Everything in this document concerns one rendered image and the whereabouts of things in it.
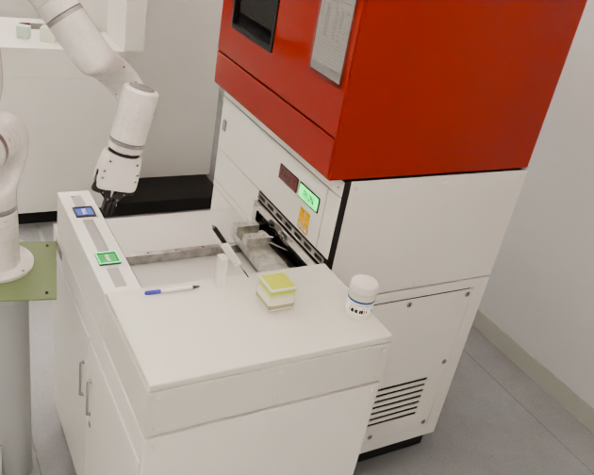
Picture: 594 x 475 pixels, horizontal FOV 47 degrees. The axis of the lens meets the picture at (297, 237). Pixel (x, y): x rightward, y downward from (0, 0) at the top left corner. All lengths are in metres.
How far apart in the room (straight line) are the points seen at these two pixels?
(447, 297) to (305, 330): 0.81
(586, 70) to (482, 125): 1.16
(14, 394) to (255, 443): 0.86
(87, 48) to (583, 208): 2.22
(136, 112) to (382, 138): 0.64
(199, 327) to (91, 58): 0.65
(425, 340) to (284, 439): 0.84
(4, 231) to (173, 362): 0.67
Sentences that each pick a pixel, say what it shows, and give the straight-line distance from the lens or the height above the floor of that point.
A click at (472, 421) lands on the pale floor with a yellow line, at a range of 3.11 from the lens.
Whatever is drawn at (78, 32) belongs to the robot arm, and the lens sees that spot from 1.63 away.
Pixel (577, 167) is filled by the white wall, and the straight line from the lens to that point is 3.18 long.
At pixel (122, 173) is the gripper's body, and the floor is 1.22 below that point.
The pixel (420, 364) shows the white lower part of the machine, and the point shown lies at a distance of 2.50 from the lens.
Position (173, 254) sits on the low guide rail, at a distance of 2.11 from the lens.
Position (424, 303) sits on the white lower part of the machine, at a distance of 2.30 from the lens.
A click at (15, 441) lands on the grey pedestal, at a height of 0.21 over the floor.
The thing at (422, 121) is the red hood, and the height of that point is 1.39.
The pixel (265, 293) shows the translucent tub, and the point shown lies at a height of 1.01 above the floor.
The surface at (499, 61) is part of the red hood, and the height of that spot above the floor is 1.56.
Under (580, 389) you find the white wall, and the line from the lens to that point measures 3.34.
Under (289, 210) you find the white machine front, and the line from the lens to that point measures 2.10.
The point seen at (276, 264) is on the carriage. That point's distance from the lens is 2.06.
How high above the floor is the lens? 1.94
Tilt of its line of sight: 28 degrees down
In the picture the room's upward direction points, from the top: 11 degrees clockwise
